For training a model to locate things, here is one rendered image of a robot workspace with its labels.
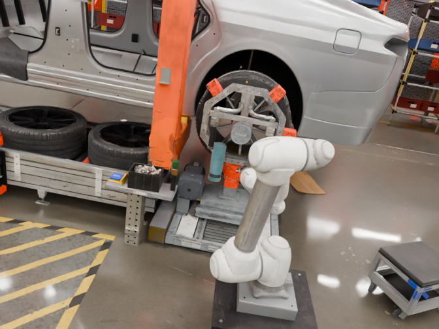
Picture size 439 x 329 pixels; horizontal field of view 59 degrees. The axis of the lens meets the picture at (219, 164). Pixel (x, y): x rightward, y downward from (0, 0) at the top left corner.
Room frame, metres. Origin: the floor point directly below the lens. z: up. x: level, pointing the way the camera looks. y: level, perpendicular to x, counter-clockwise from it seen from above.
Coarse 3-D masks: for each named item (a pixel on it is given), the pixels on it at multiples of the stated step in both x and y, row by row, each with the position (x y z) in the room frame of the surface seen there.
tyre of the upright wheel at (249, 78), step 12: (228, 72) 2.75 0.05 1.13; (240, 72) 2.64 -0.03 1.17; (252, 72) 2.65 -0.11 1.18; (228, 84) 2.54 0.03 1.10; (252, 84) 2.53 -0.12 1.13; (264, 84) 2.53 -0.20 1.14; (276, 84) 2.66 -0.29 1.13; (204, 96) 2.55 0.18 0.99; (288, 108) 2.53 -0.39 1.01; (288, 120) 2.52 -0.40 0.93; (204, 144) 2.54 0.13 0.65
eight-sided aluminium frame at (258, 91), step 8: (232, 88) 2.45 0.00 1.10; (240, 88) 2.45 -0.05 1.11; (248, 88) 2.45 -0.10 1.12; (256, 88) 2.49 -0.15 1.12; (216, 96) 2.46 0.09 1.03; (224, 96) 2.46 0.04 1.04; (264, 96) 2.44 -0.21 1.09; (208, 104) 2.46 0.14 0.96; (272, 104) 2.46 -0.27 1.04; (208, 112) 2.46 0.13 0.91; (280, 112) 2.44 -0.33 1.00; (208, 120) 2.51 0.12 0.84; (280, 120) 2.44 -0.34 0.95; (280, 128) 2.44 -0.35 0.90; (208, 136) 2.50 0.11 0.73; (224, 160) 2.45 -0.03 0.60; (232, 160) 2.45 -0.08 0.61; (240, 160) 2.45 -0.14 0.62; (248, 160) 2.47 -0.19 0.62
